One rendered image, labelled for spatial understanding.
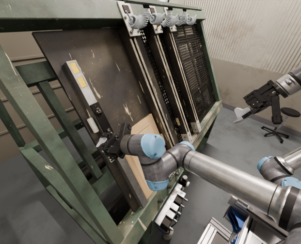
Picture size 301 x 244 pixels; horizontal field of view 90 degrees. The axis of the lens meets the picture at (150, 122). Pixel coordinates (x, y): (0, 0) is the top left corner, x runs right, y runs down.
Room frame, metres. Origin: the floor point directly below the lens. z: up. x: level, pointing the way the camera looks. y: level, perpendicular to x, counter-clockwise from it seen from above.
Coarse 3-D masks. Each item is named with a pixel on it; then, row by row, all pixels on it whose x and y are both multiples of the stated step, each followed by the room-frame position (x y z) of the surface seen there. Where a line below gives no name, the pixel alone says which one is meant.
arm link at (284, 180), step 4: (280, 176) 0.50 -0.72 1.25; (284, 176) 0.50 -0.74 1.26; (288, 176) 0.50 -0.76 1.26; (272, 180) 0.49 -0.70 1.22; (276, 180) 0.49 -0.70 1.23; (280, 180) 0.48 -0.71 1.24; (284, 180) 0.47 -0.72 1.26; (288, 180) 0.46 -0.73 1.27; (292, 180) 0.47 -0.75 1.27; (296, 180) 0.47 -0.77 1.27; (280, 184) 0.46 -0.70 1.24; (284, 184) 0.44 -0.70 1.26; (288, 184) 0.44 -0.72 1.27; (292, 184) 0.44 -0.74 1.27; (296, 184) 0.44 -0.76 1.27; (300, 184) 0.45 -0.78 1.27; (300, 188) 0.43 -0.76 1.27
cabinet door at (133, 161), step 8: (144, 120) 0.86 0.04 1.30; (152, 120) 0.91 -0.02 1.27; (136, 128) 0.77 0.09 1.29; (144, 128) 0.82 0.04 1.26; (152, 128) 0.87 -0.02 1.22; (128, 160) 0.60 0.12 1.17; (136, 160) 0.63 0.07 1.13; (136, 168) 0.59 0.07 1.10; (136, 176) 0.56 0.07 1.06; (144, 184) 0.56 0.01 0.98; (144, 192) 0.52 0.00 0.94
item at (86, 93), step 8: (64, 64) 0.71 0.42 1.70; (72, 72) 0.69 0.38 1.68; (80, 72) 0.72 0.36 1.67; (72, 80) 0.69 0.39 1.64; (80, 88) 0.66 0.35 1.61; (88, 88) 0.69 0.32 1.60; (80, 96) 0.67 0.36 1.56; (88, 96) 0.66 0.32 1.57; (88, 104) 0.64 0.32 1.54; (96, 120) 0.62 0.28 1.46; (120, 160) 0.55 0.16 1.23; (120, 168) 0.54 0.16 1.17; (128, 168) 0.55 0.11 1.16; (128, 176) 0.52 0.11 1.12; (128, 184) 0.51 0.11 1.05; (136, 184) 0.51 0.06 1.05; (136, 192) 0.48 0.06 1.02; (144, 200) 0.47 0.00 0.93
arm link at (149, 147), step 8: (136, 136) 0.36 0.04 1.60; (144, 136) 0.35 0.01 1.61; (152, 136) 0.33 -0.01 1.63; (160, 136) 0.35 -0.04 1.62; (128, 144) 0.35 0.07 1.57; (136, 144) 0.33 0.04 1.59; (144, 144) 0.32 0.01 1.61; (152, 144) 0.31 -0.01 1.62; (160, 144) 0.33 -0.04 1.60; (136, 152) 0.32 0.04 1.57; (144, 152) 0.30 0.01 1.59; (152, 152) 0.29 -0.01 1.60; (160, 152) 0.31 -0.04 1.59; (144, 160) 0.30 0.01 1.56; (152, 160) 0.30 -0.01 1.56
